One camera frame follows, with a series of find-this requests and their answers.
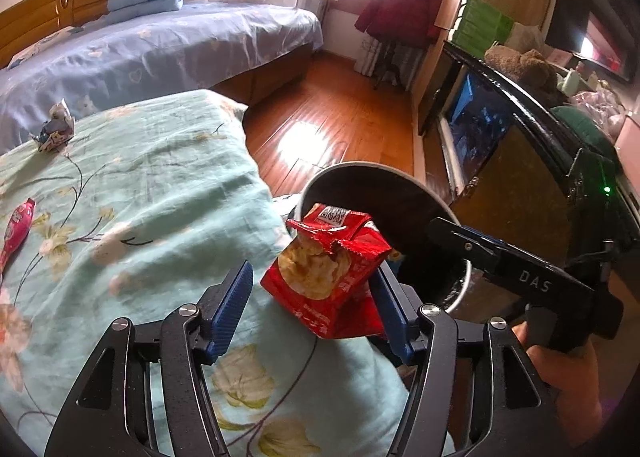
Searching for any red chip bag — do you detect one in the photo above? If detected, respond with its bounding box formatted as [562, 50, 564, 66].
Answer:
[262, 203, 392, 339]

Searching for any round trash bin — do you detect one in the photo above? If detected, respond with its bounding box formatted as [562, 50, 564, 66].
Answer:
[290, 162, 472, 314]

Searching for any right hand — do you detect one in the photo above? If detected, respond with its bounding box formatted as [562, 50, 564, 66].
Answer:
[526, 340, 603, 448]

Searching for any black glossy tv cabinet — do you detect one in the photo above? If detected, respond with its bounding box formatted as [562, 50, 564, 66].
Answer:
[418, 40, 640, 308]

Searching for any teal floral bed cover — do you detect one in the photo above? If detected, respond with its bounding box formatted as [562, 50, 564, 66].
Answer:
[1, 90, 408, 456]

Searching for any brown teddy bear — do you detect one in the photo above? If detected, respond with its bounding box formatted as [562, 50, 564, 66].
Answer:
[484, 44, 560, 96]

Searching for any pink candy wrapper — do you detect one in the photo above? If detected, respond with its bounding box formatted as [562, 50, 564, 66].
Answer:
[1, 198, 36, 273]

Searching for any green box stack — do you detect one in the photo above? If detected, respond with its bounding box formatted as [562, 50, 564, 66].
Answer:
[448, 0, 514, 58]

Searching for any crumpled patterned wrapper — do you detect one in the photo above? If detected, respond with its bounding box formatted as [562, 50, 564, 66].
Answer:
[32, 100, 75, 152]

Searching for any black television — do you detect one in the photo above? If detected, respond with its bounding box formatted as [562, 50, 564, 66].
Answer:
[546, 0, 639, 82]

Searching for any dark red hanging coat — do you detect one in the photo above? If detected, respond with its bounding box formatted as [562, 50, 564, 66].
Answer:
[355, 0, 442, 49]

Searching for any blue sheet bed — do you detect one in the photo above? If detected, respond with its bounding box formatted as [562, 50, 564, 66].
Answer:
[1, 2, 323, 152]

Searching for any wooden headboard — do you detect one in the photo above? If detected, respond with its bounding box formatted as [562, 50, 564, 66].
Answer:
[0, 0, 107, 68]

